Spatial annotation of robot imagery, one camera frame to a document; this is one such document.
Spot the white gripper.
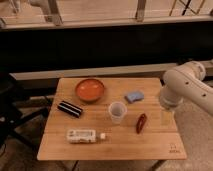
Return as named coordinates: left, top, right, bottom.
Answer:
left=159, top=86, right=183, bottom=126

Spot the black office chair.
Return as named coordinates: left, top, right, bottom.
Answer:
left=0, top=72, right=49, bottom=150

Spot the clear plastic cup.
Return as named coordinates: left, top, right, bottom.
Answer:
left=108, top=102, right=127, bottom=124

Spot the white plastic bottle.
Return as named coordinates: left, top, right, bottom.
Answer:
left=66, top=129, right=106, bottom=143

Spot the black rectangular box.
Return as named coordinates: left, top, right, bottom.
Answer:
left=57, top=101, right=83, bottom=118

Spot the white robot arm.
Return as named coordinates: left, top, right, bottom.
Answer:
left=158, top=61, right=213, bottom=125

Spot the orange ceramic bowl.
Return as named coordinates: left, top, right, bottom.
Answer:
left=75, top=78, right=105, bottom=103

